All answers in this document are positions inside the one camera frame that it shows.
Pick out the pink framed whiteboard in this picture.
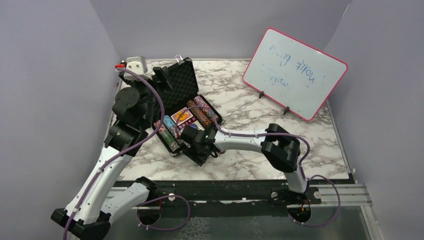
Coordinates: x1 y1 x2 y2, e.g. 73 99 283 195
242 28 349 121

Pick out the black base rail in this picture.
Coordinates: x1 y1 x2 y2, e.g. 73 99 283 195
134 180 322 222

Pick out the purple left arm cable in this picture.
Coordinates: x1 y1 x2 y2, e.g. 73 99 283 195
62 67 192 240

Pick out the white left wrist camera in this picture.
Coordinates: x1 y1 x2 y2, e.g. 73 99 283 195
115 56 150 80

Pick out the red white chip stack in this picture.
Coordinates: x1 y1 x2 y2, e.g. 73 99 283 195
153 120 168 134

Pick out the red playing card deck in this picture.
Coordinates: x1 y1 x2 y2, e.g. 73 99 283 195
171 107 194 126

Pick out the orange dealer button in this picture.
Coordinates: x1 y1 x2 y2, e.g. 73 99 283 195
175 111 187 121

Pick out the black aluminium poker case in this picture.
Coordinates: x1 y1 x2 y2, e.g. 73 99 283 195
156 57 223 157

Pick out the orange blue chip stack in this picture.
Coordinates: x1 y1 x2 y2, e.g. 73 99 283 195
169 126 184 145

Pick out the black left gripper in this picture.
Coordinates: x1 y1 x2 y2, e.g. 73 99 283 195
120 66 172 126

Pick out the brown orange chip stack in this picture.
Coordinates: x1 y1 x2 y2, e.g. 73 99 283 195
187 100 212 128

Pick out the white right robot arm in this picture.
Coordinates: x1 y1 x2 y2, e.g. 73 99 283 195
177 123 311 204

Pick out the light blue chip stack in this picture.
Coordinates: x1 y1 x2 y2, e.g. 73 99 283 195
163 115 176 131

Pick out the blue playing card deck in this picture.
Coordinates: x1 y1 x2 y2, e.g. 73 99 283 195
189 120 204 131

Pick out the green chip stack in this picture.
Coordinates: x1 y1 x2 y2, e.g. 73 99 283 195
160 130 180 152

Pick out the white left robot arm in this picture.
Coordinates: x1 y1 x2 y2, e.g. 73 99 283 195
51 67 172 240

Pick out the blue dealer button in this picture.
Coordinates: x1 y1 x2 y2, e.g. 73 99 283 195
189 123 199 129

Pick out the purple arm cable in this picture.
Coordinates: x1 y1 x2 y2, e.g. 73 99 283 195
62 67 192 240
175 105 342 229

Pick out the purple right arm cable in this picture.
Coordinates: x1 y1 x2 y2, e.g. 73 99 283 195
175 105 342 229

